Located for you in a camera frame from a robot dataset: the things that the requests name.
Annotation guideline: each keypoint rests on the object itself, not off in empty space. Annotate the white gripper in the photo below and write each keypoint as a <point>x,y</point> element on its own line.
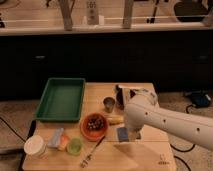
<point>133,133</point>

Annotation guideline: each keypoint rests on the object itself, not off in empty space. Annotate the blue sponge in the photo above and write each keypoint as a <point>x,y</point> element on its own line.
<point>122,134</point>

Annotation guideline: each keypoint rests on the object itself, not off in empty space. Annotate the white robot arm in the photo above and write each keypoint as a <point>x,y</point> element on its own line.
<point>142,109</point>

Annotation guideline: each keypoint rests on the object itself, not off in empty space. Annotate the green plastic tray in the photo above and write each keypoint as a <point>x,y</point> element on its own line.
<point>61,100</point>

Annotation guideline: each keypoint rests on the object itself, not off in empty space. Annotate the yellow banana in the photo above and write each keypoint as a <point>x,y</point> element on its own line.
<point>115,120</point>

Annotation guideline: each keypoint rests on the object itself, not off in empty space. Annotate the dark bowl with block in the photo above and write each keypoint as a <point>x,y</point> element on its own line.
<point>119,98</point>

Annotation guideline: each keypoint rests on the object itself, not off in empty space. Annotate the small metal cup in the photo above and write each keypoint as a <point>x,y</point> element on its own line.
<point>109,103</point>

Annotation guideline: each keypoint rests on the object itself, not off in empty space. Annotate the orange bowl with beans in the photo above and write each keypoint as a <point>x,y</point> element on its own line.
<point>94,126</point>

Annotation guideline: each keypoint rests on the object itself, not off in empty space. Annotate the metal fork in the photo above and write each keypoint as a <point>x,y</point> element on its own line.
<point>88,157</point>

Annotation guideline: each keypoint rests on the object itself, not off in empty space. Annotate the green plastic cup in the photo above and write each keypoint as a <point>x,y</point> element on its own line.
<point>74,146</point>

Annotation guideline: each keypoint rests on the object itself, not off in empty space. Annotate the orange block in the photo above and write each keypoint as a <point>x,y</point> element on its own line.
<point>64,140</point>

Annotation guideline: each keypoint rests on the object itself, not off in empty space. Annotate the black device on floor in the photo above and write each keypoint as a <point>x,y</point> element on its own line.
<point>200,99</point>

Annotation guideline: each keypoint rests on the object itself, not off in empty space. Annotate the light blue block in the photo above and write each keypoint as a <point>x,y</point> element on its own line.
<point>54,141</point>

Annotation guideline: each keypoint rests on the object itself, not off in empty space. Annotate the white remote on counter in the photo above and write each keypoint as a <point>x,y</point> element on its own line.
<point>92,12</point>

